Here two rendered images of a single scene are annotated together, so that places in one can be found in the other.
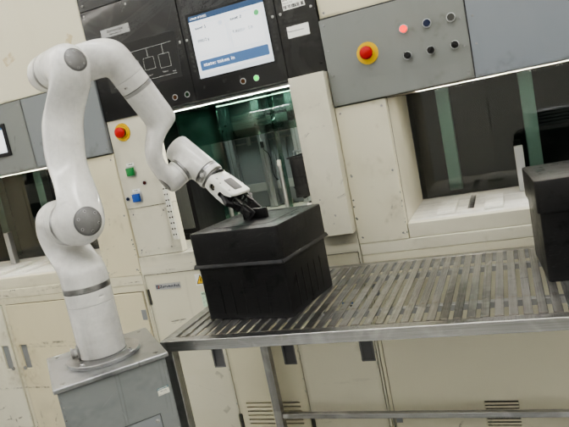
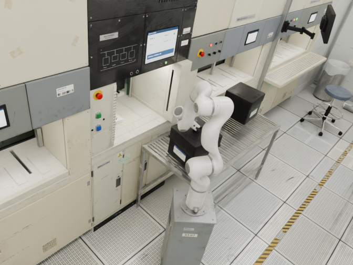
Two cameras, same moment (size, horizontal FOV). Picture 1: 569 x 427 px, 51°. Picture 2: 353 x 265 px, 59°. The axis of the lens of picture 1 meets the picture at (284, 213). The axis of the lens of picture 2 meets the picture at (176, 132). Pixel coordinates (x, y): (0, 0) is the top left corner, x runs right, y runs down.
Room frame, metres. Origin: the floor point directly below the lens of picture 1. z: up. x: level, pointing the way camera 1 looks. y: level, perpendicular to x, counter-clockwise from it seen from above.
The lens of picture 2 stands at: (1.36, 1.94, 2.37)
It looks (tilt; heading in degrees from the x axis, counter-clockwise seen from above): 37 degrees down; 285
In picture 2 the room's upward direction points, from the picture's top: 11 degrees clockwise
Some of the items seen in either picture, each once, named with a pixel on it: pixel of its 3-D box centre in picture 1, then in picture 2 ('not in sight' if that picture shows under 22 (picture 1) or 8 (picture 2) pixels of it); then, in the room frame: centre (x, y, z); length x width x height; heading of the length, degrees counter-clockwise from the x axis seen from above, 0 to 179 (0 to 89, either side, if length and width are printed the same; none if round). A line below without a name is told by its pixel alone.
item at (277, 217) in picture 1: (258, 230); (196, 134); (1.69, 0.08, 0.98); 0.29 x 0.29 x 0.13; 60
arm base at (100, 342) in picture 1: (96, 322); (196, 195); (1.51, 0.54, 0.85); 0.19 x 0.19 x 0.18
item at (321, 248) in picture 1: (267, 273); (193, 147); (1.69, 0.08, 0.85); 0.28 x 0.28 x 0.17; 60
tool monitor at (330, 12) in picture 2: not in sight; (311, 23); (1.10, -1.53, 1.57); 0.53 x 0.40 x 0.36; 158
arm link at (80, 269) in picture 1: (70, 244); (198, 173); (1.53, 0.56, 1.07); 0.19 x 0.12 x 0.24; 42
